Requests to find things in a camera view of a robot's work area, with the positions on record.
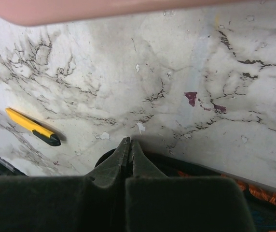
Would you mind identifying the black orange floral tie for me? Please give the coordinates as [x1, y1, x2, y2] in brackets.
[96, 148, 276, 232]

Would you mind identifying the pink perforated plastic basket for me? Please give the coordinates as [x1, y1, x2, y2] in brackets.
[0, 0, 249, 27]

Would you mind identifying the yellow utility knife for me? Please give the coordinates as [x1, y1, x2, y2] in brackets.
[5, 108, 61, 146]

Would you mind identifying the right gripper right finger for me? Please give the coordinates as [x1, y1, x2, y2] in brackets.
[125, 141, 255, 232]

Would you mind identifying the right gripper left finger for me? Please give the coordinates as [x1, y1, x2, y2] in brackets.
[0, 138, 130, 232]

